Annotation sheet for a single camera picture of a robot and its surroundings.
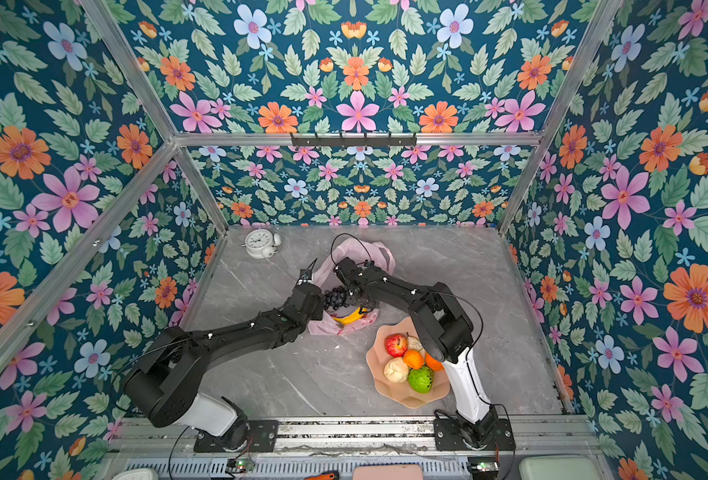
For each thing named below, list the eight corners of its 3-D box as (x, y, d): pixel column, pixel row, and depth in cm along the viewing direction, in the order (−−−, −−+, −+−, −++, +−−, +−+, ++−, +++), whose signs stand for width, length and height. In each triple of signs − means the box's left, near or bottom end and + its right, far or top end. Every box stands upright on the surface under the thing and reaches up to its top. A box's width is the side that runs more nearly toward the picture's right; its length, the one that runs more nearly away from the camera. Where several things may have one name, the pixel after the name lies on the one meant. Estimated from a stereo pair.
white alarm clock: (244, 259, 112) (239, 251, 108) (252, 237, 119) (248, 229, 115) (276, 259, 112) (273, 251, 108) (282, 237, 119) (279, 229, 115)
